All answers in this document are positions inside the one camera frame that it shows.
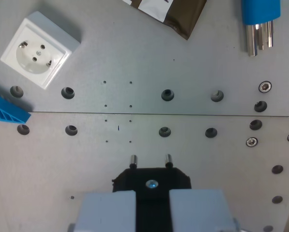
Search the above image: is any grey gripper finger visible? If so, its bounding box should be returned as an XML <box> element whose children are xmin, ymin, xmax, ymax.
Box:
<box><xmin>68</xmin><ymin>190</ymin><xmax>137</xmax><ymax>232</ymax></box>
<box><xmin>168</xmin><ymin>188</ymin><xmax>240</xmax><ymax>232</ymax></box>

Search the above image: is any black two-pin plug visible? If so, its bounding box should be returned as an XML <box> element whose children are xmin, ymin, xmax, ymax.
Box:
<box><xmin>111</xmin><ymin>154</ymin><xmax>192</xmax><ymax>232</ymax></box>

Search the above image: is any blue ribbed plastic part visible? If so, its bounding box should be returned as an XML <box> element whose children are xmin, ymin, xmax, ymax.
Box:
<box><xmin>0</xmin><ymin>79</ymin><xmax>31</xmax><ymax>124</ymax></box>

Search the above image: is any brown and white package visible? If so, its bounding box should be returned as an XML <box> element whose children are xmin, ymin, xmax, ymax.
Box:
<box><xmin>122</xmin><ymin>0</ymin><xmax>207</xmax><ymax>41</ymax></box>

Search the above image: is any blue plug with metal pins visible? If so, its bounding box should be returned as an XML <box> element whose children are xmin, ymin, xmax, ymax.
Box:
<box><xmin>241</xmin><ymin>0</ymin><xmax>282</xmax><ymax>57</ymax></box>

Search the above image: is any white wall socket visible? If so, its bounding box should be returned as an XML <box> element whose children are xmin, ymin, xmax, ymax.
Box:
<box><xmin>0</xmin><ymin>11</ymin><xmax>81</xmax><ymax>90</ymax></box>

